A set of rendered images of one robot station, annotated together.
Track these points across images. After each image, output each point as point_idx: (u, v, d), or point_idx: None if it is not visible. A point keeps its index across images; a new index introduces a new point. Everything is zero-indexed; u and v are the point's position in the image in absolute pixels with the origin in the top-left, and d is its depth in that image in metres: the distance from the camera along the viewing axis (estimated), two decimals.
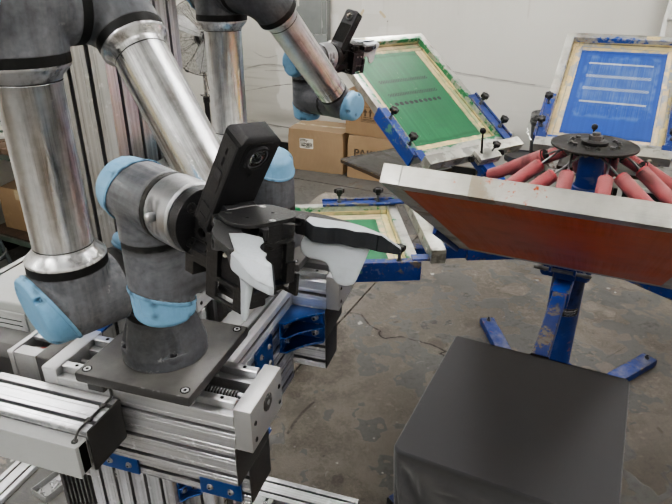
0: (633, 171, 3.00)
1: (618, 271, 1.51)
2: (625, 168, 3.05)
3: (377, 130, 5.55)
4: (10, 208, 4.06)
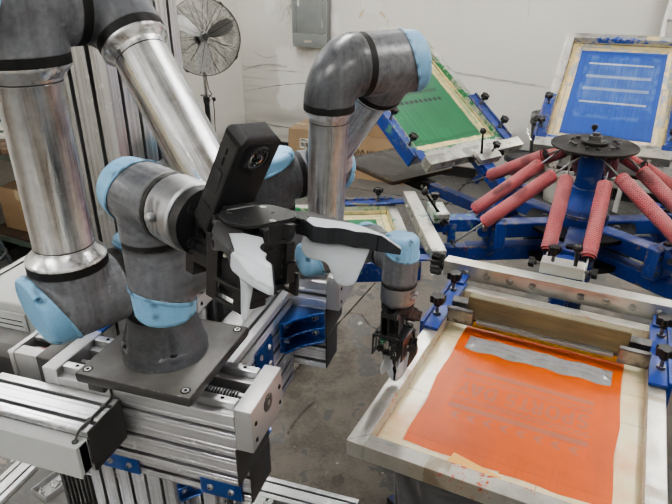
0: (633, 171, 3.00)
1: None
2: (625, 168, 3.05)
3: (377, 130, 5.55)
4: (10, 208, 4.06)
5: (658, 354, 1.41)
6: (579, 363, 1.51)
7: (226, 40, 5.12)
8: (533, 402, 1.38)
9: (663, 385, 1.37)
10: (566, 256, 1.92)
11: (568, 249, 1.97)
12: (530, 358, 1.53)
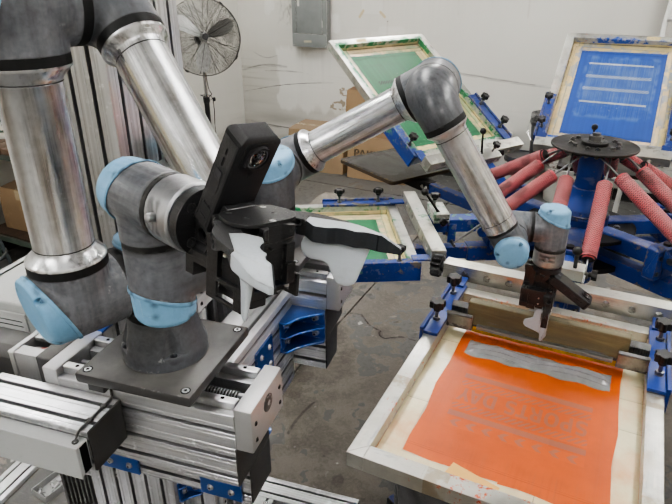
0: (633, 171, 3.00)
1: None
2: (625, 168, 3.05)
3: None
4: (10, 208, 4.06)
5: (657, 360, 1.41)
6: (578, 368, 1.52)
7: (226, 40, 5.12)
8: (532, 409, 1.39)
9: (661, 391, 1.38)
10: (566, 256, 1.92)
11: (568, 249, 1.97)
12: (529, 363, 1.54)
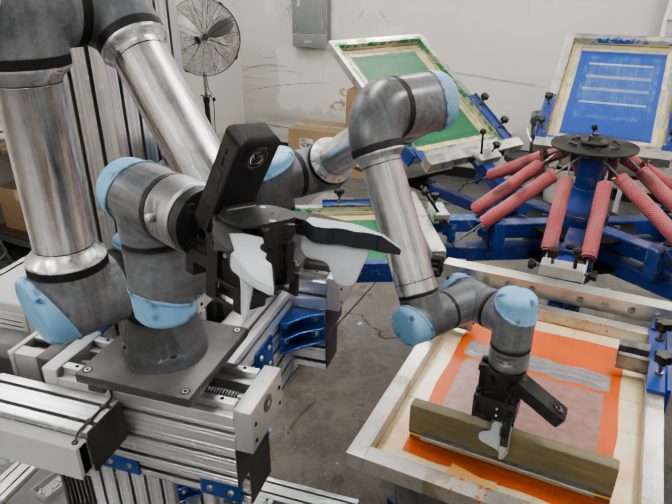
0: (633, 171, 3.00)
1: (599, 356, 1.58)
2: (625, 168, 3.05)
3: None
4: (10, 208, 4.06)
5: (656, 360, 1.41)
6: (578, 369, 1.52)
7: (226, 40, 5.12)
8: None
9: (661, 392, 1.38)
10: (566, 257, 1.92)
11: (568, 249, 1.97)
12: (529, 364, 1.54)
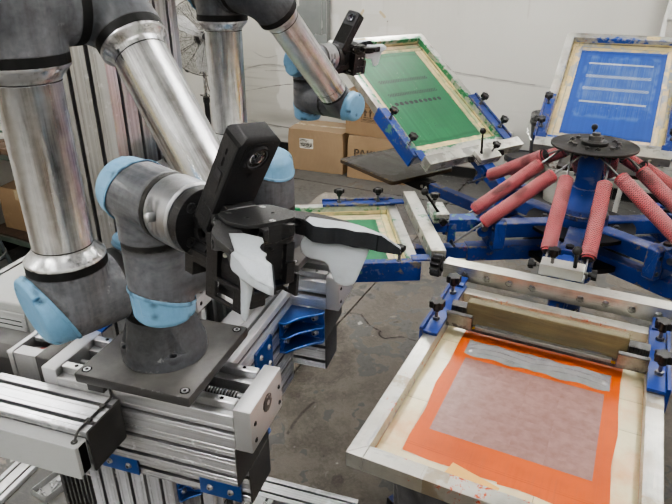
0: (633, 171, 3.00)
1: None
2: (625, 168, 3.05)
3: (377, 130, 5.55)
4: (10, 208, 4.06)
5: (656, 360, 1.41)
6: (578, 368, 1.52)
7: None
8: None
9: (661, 391, 1.38)
10: (566, 256, 1.92)
11: (568, 249, 1.97)
12: (529, 363, 1.54)
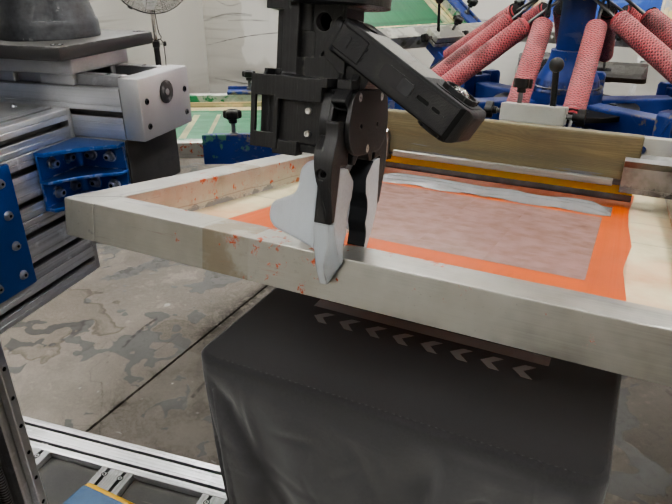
0: (635, 76, 2.41)
1: None
2: (625, 73, 2.46)
3: None
4: None
5: None
6: (557, 196, 0.90)
7: None
8: None
9: None
10: None
11: None
12: (475, 188, 0.91)
